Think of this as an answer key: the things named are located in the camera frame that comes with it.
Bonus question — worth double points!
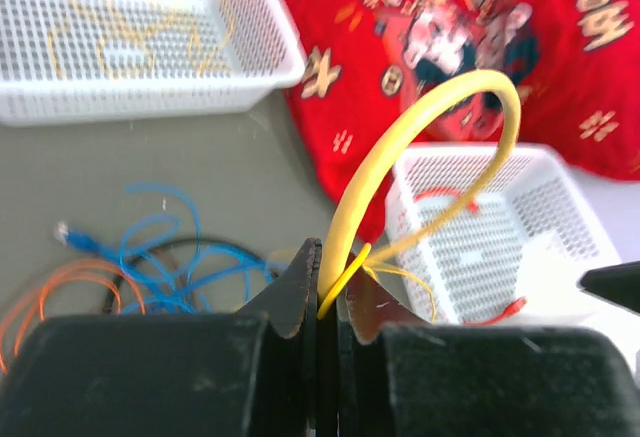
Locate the yellow cable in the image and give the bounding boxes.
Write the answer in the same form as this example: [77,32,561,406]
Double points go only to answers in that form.
[319,69,522,293]

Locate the white basket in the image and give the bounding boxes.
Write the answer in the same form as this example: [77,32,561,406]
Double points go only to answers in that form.
[385,144,621,324]
[1,0,306,127]

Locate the red printed pillow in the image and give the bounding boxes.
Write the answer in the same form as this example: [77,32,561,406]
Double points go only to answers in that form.
[264,0,640,243]

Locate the red ethernet cable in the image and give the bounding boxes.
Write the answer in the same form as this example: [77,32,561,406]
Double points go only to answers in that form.
[412,186,529,326]

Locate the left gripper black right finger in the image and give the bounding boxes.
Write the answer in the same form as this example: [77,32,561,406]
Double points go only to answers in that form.
[337,272,639,436]

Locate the white basket back centre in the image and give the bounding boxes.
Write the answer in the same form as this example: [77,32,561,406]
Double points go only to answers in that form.
[1,0,306,127]

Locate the white basket right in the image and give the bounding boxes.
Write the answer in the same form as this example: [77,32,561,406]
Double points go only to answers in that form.
[385,144,621,324]

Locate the black cable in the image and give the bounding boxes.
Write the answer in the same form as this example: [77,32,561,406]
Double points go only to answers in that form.
[102,236,281,314]

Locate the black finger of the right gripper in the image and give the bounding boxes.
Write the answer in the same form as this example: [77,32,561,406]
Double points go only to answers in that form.
[579,261,640,313]

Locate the blue cable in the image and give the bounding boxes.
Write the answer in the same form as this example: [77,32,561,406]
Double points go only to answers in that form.
[54,181,281,314]

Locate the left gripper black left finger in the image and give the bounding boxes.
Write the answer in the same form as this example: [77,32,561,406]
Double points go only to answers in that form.
[1,239,322,436]

